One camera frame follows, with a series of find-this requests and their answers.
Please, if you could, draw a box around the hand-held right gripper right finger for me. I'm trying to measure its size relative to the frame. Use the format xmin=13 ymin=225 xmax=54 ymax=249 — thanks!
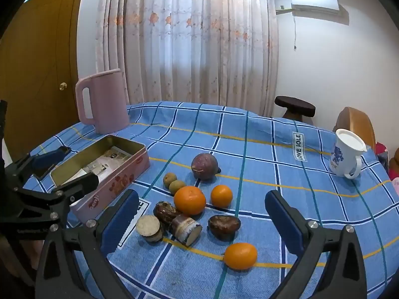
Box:
xmin=264 ymin=189 xmax=367 ymax=299

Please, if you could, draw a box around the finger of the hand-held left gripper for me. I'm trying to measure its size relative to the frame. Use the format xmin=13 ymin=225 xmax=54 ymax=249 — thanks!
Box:
xmin=4 ymin=146 xmax=72 ymax=191
xmin=0 ymin=173 xmax=100 ymax=242

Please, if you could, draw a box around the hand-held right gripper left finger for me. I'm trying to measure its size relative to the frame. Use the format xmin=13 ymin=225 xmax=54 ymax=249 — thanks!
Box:
xmin=35 ymin=189 xmax=141 ymax=299

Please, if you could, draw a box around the short sugarcane piece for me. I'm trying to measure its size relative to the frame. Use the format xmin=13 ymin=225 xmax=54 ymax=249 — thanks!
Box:
xmin=136 ymin=215 xmax=164 ymax=243

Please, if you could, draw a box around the rough brown water chestnut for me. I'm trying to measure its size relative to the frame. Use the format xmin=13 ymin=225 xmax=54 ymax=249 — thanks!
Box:
xmin=153 ymin=202 xmax=181 ymax=225

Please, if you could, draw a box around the pink tin box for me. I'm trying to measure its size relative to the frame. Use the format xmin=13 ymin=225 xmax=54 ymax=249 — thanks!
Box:
xmin=50 ymin=135 xmax=151 ymax=225

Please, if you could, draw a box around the oval orange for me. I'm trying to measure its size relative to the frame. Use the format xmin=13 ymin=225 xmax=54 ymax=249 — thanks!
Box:
xmin=223 ymin=242 xmax=258 ymax=270

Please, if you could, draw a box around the brown mushroom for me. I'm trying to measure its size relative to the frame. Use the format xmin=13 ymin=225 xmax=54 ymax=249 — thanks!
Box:
xmin=208 ymin=215 xmax=241 ymax=240

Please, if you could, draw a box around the large orange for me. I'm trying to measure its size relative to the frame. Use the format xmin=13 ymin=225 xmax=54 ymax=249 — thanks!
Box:
xmin=174 ymin=186 xmax=207 ymax=216

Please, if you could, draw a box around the printed paper sheet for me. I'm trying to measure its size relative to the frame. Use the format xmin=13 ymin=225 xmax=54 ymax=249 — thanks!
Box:
xmin=61 ymin=146 xmax=131 ymax=186

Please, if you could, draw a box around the blue plaid tablecloth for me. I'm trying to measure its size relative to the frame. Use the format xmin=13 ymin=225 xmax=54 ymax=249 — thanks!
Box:
xmin=23 ymin=100 xmax=392 ymax=299

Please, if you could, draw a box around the small orange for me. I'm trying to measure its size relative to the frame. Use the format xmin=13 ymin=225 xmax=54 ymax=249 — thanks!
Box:
xmin=211 ymin=185 xmax=233 ymax=208

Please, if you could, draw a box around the wooden door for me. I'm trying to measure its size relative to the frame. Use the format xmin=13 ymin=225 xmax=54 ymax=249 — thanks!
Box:
xmin=0 ymin=0 xmax=88 ymax=162

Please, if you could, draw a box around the pink kettle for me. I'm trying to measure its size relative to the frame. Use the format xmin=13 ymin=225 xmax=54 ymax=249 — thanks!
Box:
xmin=75 ymin=69 xmax=130 ymax=134

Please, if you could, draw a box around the white mug with blue flowers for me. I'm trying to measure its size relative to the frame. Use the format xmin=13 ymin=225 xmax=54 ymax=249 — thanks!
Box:
xmin=329 ymin=129 xmax=367 ymax=179

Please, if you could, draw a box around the purple passion fruit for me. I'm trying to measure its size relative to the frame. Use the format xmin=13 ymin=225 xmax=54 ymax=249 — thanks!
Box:
xmin=191 ymin=152 xmax=219 ymax=180

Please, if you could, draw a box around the dark brown round stool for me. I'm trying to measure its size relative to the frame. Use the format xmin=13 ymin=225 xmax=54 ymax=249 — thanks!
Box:
xmin=274 ymin=96 xmax=316 ymax=122

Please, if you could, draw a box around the wooden chair back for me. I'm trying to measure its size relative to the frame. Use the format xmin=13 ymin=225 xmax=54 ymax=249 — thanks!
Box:
xmin=336 ymin=107 xmax=376 ymax=151

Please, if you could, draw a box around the brown round object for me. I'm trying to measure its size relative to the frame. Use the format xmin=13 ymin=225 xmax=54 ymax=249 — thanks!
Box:
xmin=388 ymin=149 xmax=399 ymax=178

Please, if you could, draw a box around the floral sheer curtain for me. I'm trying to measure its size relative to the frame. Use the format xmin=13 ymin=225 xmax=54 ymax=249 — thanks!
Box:
xmin=95 ymin=0 xmax=279 ymax=117

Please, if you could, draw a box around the white air conditioner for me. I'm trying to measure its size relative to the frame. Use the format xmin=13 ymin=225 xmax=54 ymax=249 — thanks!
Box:
xmin=276 ymin=0 xmax=350 ymax=25

